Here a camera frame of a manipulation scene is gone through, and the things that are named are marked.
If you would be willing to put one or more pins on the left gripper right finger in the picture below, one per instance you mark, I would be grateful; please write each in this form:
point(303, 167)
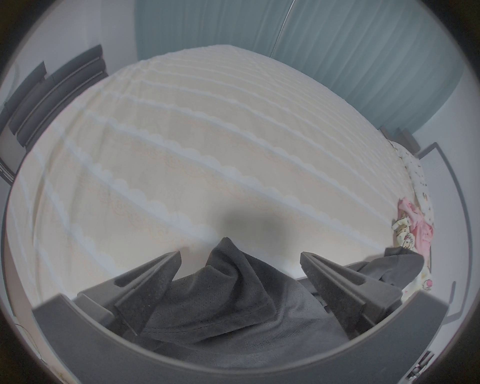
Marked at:
point(345, 296)

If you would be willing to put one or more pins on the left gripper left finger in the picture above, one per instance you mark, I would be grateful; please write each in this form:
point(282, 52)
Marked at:
point(138, 296)

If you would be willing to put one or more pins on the black T-shirt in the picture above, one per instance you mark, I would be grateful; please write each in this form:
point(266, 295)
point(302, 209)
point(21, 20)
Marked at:
point(232, 300)

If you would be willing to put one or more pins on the bed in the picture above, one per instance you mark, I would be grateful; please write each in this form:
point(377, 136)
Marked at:
point(187, 131)

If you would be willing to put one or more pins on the white printed pyjama garment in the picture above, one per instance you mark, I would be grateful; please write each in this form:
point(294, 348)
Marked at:
point(404, 232)

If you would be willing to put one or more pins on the pink garment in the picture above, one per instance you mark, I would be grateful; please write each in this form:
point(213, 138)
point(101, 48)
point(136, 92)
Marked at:
point(422, 228)

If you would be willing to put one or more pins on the white printed pillow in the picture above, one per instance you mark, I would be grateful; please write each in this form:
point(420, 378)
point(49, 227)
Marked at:
point(422, 187)

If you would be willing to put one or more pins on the grey bedside table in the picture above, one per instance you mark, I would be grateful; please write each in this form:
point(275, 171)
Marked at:
point(403, 138)

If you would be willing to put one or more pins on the black chest of drawers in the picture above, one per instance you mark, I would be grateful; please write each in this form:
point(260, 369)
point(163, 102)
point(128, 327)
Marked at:
point(48, 97)

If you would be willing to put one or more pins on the blue-green curtain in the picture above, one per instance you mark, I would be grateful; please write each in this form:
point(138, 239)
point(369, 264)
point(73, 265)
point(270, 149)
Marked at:
point(375, 56)
point(210, 26)

